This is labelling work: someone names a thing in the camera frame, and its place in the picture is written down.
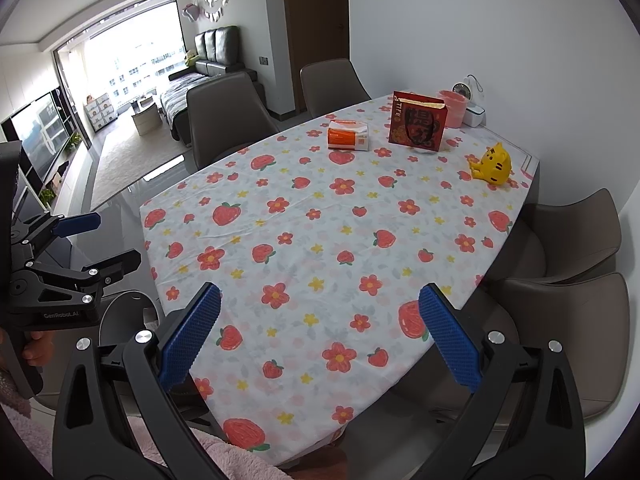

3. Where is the pink fleece robe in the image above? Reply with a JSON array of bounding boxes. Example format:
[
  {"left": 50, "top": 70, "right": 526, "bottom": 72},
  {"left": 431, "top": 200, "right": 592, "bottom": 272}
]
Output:
[{"left": 0, "top": 400, "right": 302, "bottom": 480}]

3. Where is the floral strawberry print tablecloth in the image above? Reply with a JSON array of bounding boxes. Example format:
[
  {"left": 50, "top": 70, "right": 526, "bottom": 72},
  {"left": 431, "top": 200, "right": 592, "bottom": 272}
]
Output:
[{"left": 139, "top": 94, "right": 532, "bottom": 467}]

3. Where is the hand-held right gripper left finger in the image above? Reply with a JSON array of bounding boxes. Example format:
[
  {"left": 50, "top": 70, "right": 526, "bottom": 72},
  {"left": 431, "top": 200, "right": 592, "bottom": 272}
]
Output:
[{"left": 52, "top": 282, "right": 222, "bottom": 480}]

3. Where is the flat screen television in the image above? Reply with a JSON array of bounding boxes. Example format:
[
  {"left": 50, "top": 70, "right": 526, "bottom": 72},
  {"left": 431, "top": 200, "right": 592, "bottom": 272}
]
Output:
[{"left": 0, "top": 87, "right": 77, "bottom": 187}]

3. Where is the pink plastic bucket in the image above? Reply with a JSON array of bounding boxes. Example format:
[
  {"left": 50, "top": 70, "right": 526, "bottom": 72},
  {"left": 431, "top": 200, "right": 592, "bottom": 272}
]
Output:
[{"left": 439, "top": 89, "right": 469, "bottom": 129}]

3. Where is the white drawer unit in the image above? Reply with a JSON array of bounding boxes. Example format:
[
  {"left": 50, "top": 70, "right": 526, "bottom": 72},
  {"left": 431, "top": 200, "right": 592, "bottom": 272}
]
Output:
[{"left": 85, "top": 94, "right": 119, "bottom": 134}]

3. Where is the red gift bag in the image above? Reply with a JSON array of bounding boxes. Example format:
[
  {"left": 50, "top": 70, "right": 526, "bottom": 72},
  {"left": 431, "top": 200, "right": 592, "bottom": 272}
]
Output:
[{"left": 389, "top": 91, "right": 447, "bottom": 153}]

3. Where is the striped blanket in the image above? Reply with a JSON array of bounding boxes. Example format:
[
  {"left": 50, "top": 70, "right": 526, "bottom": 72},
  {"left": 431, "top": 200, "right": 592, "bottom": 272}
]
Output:
[{"left": 161, "top": 72, "right": 207, "bottom": 122}]

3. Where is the large window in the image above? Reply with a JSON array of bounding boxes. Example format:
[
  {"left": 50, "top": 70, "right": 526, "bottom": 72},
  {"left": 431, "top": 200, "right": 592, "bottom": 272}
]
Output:
[{"left": 54, "top": 0, "right": 184, "bottom": 112}]

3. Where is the person's left forearm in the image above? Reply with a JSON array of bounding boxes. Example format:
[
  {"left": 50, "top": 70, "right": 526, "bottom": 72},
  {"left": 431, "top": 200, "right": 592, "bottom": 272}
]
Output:
[{"left": 0, "top": 357, "right": 33, "bottom": 413}]

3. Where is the brown wooden door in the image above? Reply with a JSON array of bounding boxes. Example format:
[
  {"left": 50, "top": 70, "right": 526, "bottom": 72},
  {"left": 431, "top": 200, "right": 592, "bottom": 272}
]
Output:
[{"left": 280, "top": 0, "right": 350, "bottom": 112}]

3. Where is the yellow tiger toy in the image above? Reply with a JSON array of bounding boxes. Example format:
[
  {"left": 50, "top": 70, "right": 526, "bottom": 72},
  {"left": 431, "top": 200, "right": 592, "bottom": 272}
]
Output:
[{"left": 468, "top": 142, "right": 514, "bottom": 187}]

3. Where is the white wall banner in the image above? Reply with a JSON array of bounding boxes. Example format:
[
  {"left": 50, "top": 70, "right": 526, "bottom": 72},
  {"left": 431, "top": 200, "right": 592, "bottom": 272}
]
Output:
[{"left": 202, "top": 0, "right": 232, "bottom": 24}]

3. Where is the white television console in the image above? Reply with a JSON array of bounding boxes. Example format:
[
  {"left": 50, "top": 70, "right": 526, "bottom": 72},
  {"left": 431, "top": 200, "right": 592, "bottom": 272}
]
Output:
[{"left": 49, "top": 149, "right": 102, "bottom": 222}]

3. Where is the beige rug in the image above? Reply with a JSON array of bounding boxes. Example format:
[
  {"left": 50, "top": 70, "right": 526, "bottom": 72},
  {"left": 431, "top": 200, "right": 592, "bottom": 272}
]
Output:
[{"left": 89, "top": 129, "right": 187, "bottom": 212}]

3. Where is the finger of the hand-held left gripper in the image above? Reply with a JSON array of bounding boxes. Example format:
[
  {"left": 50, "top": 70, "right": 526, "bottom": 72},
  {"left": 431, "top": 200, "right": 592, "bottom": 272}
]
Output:
[
  {"left": 10, "top": 212, "right": 101, "bottom": 261},
  {"left": 17, "top": 250, "right": 143, "bottom": 309}
]

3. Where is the orange tissue pack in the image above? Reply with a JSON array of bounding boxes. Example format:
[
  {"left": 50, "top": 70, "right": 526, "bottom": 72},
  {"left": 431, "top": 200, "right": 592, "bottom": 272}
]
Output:
[{"left": 327, "top": 120, "right": 371, "bottom": 153}]

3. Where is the grey waste bin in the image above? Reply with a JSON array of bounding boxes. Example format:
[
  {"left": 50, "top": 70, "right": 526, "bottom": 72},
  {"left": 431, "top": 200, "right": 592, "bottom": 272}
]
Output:
[{"left": 98, "top": 292, "right": 162, "bottom": 348}]

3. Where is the white box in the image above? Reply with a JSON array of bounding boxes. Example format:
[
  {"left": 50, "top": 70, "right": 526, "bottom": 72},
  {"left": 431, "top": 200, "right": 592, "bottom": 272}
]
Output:
[{"left": 462, "top": 102, "right": 487, "bottom": 129}]

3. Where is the grey dining chair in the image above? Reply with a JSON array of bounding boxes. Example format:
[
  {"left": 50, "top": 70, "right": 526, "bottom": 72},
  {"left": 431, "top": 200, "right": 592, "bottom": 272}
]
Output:
[
  {"left": 300, "top": 58, "right": 374, "bottom": 122},
  {"left": 186, "top": 71, "right": 281, "bottom": 172}
]

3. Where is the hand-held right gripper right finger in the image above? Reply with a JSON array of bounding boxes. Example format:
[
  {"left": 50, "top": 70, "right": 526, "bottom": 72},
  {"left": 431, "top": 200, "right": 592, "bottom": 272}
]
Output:
[{"left": 419, "top": 284, "right": 586, "bottom": 480}]

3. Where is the person's left hand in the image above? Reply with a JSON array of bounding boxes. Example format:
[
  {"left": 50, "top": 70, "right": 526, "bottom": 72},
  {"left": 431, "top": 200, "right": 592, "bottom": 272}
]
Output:
[{"left": 22, "top": 332, "right": 56, "bottom": 369}]

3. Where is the dark grey leather sofa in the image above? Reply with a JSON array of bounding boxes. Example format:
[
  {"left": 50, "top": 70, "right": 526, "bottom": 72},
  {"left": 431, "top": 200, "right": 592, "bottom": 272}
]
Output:
[{"left": 160, "top": 25, "right": 267, "bottom": 142}]

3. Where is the white desk fan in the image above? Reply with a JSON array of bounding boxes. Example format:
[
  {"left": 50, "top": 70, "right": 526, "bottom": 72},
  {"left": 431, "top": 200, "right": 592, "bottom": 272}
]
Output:
[{"left": 452, "top": 75, "right": 485, "bottom": 106}]

